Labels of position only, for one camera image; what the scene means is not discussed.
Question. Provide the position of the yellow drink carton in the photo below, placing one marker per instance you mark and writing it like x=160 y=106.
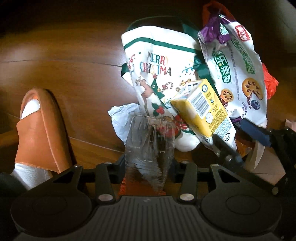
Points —
x=200 y=107

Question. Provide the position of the white Christmas tote bag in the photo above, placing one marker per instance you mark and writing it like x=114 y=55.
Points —
x=162 y=56

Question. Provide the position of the white green snack bag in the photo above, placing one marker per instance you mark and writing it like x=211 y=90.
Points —
x=235 y=68

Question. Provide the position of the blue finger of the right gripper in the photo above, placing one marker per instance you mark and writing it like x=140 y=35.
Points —
x=228 y=156
x=255 y=132

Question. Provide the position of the orange slipper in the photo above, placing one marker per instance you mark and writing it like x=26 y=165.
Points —
x=46 y=127

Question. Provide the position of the red orange plastic bag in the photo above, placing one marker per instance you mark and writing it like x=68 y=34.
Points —
x=213 y=8

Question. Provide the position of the white crumpled tissue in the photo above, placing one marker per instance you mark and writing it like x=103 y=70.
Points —
x=121 y=117

